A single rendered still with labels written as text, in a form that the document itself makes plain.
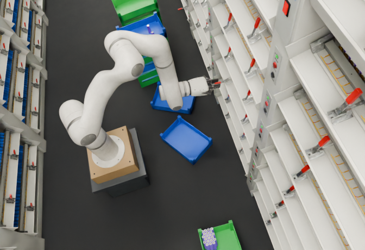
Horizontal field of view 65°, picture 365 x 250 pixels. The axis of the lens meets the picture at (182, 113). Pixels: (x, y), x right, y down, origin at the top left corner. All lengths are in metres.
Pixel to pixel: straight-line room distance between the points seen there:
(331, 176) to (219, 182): 1.16
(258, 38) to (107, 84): 0.61
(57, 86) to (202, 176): 1.45
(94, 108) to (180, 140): 0.90
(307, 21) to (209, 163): 1.40
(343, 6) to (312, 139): 0.39
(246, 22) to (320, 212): 0.66
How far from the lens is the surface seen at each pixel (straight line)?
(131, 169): 1.66
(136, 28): 2.18
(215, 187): 1.89
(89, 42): 2.85
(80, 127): 1.28
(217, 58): 1.74
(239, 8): 1.15
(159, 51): 1.24
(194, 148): 1.98
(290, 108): 0.88
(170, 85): 1.42
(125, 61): 1.13
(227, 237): 1.80
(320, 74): 0.71
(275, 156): 1.23
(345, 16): 0.56
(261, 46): 1.01
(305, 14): 0.66
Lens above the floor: 1.81
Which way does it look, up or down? 58 degrees down
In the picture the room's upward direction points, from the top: 15 degrees counter-clockwise
